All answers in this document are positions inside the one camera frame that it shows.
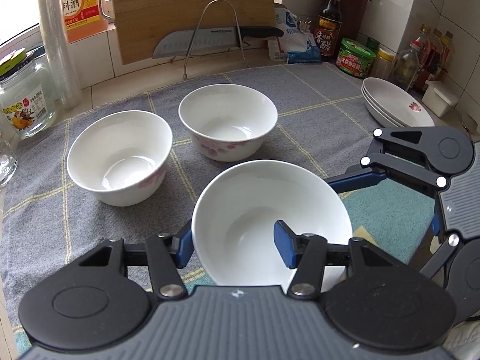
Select plain white bowl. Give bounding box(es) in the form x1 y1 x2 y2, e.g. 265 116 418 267
191 160 353 289

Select white plate with fruit print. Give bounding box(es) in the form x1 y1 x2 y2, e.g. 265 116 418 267
362 77 434 127

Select white bowl pink flowers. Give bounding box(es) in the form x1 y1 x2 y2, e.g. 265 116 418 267
67 110 173 207

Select white plastic container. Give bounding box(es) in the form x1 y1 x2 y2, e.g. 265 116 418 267
421 80 459 118

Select clear glass oil bottle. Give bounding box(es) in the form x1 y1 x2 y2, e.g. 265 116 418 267
389 41 422 91

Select yellow lid spice jar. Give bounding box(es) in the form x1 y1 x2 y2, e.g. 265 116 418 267
370 47 395 80

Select green lid mushroom sauce jar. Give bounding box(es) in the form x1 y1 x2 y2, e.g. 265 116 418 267
335 38 377 79

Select grey checked dish mat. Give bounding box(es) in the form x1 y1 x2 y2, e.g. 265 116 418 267
0 62 440 353

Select green cap small jar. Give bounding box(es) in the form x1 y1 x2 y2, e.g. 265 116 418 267
365 37 380 54

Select blue white salt bag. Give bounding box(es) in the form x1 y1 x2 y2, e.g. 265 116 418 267
268 3 321 64

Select dark vinegar bottle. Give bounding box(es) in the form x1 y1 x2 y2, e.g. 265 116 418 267
313 0 342 61

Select wooden knife block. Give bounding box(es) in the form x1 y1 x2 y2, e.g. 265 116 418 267
339 0 368 40

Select clear glass mug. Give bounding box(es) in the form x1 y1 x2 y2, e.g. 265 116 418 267
0 136 18 188

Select empty glass jar green lid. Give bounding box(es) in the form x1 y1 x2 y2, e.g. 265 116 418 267
1 48 58 139

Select stack of clear plastic cups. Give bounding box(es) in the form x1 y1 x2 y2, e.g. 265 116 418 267
38 0 83 110

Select bamboo cutting board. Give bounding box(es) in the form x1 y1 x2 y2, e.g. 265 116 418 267
112 0 275 64

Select orange cooking wine jug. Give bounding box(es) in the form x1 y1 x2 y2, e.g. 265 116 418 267
61 0 108 43

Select metal wire board stand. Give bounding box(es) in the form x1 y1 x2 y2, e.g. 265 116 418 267
183 0 250 80

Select black handled kitchen knife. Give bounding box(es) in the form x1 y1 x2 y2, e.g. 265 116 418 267
152 26 284 59

